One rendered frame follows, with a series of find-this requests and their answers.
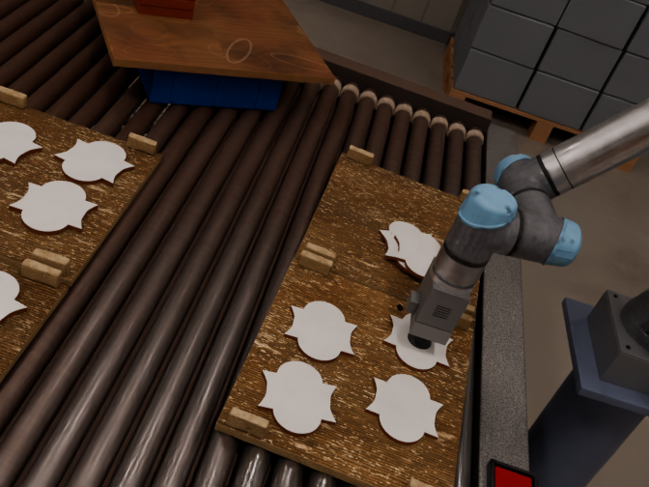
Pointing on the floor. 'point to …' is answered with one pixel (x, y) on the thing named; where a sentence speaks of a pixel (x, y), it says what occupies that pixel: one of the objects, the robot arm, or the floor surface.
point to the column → (581, 415)
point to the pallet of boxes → (551, 61)
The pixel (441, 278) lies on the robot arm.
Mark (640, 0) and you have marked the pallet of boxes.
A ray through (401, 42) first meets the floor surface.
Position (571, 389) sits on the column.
